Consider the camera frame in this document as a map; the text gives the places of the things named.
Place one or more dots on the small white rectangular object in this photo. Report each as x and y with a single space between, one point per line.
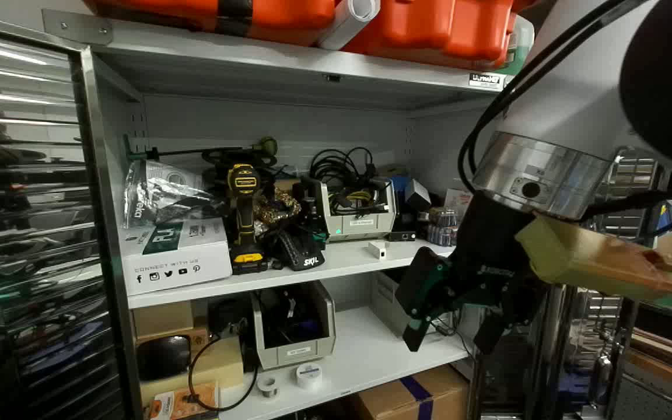
378 249

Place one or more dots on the black battery charger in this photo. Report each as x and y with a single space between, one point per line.
296 249

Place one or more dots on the white paper roll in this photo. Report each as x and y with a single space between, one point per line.
349 25

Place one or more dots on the tan cardboard box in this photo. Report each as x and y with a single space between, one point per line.
220 362

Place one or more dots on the blue small box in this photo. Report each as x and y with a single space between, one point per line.
409 190

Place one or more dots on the black round pouch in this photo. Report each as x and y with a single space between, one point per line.
163 357

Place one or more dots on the small brown cardboard box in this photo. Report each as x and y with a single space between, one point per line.
161 317

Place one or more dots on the clear plastic bag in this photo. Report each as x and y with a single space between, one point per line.
161 187

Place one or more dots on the white product box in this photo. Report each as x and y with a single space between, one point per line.
181 260

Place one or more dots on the cardboard box with blue tape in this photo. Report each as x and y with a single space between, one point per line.
406 397

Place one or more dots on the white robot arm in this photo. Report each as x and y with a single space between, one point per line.
570 93

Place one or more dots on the small bottles cluster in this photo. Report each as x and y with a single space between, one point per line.
441 228

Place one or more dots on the plain white tape spool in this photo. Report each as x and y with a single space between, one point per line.
269 386

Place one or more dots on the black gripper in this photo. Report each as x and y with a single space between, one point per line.
491 249

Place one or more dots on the white spool with blue label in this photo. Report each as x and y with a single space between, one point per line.
308 377

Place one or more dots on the grey open front bin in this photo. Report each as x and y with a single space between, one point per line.
291 352

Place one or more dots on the orange hard case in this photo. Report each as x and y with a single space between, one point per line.
443 32
196 13

